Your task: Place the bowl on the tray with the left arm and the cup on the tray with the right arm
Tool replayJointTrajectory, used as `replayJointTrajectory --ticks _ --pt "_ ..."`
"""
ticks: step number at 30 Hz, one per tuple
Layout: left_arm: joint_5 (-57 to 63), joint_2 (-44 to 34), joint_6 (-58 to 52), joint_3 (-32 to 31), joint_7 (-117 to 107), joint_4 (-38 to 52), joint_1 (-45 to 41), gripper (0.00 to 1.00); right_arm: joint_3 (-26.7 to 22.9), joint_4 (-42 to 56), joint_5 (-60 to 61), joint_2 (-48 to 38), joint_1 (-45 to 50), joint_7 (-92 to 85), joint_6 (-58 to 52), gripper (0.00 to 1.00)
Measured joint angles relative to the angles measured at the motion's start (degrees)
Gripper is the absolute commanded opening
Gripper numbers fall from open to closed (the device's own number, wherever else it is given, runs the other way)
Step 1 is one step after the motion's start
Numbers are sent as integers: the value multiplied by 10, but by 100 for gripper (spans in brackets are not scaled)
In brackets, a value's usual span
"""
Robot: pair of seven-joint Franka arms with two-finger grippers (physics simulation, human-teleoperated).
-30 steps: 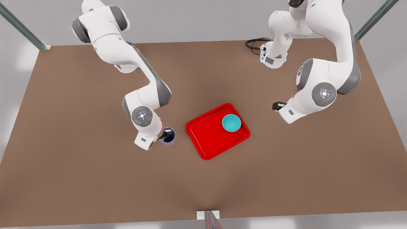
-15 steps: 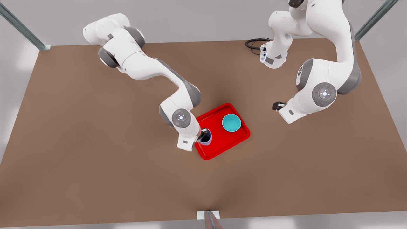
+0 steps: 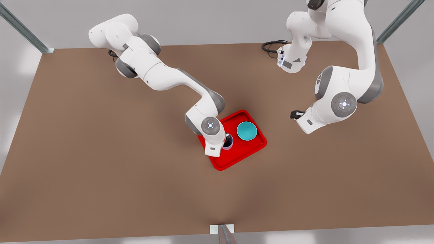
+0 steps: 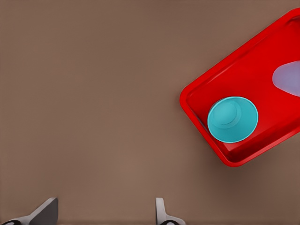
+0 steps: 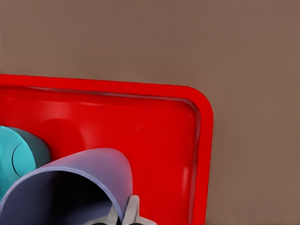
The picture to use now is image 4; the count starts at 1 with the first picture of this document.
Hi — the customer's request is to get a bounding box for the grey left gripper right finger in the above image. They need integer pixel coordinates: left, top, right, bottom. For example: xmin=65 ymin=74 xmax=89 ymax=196
xmin=155 ymin=197 xmax=186 ymax=225

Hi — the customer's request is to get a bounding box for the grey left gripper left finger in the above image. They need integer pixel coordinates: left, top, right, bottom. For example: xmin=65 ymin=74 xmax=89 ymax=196
xmin=0 ymin=197 xmax=59 ymax=225

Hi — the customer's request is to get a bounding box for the teal bowl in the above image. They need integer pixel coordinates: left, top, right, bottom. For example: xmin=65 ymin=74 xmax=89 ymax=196
xmin=207 ymin=96 xmax=259 ymax=143

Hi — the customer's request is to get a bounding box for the red plastic tray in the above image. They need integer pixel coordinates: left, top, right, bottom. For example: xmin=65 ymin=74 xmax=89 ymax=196
xmin=179 ymin=7 xmax=300 ymax=167

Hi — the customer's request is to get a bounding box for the pale lavender cup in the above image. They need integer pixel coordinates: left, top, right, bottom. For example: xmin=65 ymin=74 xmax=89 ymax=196
xmin=272 ymin=60 xmax=300 ymax=97

